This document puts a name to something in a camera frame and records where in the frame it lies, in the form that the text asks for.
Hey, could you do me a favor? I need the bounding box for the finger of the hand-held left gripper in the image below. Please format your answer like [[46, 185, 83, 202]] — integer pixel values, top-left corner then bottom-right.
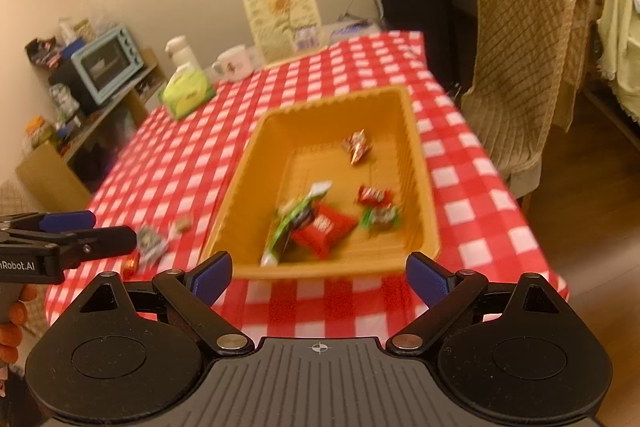
[[0, 226, 139, 270], [0, 210, 97, 234]]

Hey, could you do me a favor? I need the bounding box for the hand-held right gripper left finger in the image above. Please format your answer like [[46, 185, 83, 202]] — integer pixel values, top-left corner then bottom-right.
[[80, 250, 254, 355]]

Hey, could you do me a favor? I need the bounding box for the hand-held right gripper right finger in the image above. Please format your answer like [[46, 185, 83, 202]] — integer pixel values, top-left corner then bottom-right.
[[386, 251, 570, 355]]

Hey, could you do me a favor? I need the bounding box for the grey clear snack packet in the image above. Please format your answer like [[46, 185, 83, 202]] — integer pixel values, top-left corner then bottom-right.
[[135, 226, 169, 265]]

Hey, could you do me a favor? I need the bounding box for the green candy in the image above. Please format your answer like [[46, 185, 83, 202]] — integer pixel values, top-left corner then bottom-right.
[[360, 205, 403, 231]]

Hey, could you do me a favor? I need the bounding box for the silver green snack packet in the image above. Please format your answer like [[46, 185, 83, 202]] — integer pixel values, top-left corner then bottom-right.
[[259, 180, 334, 268]]

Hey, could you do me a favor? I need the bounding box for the red gold snack packet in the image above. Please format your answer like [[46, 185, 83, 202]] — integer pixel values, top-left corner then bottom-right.
[[291, 201, 358, 259]]

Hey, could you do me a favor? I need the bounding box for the red white candy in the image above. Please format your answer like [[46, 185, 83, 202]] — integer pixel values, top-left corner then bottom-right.
[[341, 130, 374, 166]]

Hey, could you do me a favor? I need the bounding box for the orange plastic tray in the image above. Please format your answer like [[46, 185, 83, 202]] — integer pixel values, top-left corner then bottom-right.
[[197, 85, 443, 281]]

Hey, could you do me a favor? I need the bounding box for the person's left hand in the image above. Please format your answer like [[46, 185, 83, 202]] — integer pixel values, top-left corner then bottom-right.
[[0, 284, 40, 366]]

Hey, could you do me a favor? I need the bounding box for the wooden shelf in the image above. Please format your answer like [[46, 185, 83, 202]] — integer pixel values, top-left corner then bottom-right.
[[15, 49, 169, 211]]

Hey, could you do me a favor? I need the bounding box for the jar with orange lid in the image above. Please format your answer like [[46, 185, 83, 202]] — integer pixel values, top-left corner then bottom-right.
[[22, 116, 59, 154]]

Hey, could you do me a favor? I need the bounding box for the red checked tablecloth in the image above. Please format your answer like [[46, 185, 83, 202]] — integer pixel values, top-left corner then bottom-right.
[[45, 30, 572, 344]]

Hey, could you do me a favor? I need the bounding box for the black appliance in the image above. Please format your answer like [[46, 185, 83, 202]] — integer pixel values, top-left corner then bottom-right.
[[48, 57, 97, 118]]

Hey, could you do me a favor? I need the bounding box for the teal toaster oven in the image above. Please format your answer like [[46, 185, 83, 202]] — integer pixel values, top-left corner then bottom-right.
[[70, 24, 147, 106]]

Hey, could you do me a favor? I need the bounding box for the green tissue pack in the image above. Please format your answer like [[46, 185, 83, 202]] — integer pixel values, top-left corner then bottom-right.
[[159, 62, 218, 121]]

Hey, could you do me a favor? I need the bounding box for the pile of snack bags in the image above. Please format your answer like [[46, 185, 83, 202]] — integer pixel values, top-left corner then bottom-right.
[[24, 18, 97, 68]]

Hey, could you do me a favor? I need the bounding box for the white thermos bottle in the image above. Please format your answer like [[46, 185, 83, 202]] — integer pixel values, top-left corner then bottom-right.
[[164, 35, 199, 74]]

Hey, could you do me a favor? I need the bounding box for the white mug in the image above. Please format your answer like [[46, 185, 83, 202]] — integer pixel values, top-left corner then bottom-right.
[[210, 44, 258, 82]]

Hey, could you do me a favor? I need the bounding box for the blue snack bar packet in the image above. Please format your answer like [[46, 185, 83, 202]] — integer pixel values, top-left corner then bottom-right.
[[324, 19, 377, 40]]

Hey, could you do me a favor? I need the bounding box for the sunflower seed bag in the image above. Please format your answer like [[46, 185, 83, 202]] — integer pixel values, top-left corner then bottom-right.
[[239, 0, 323, 64]]

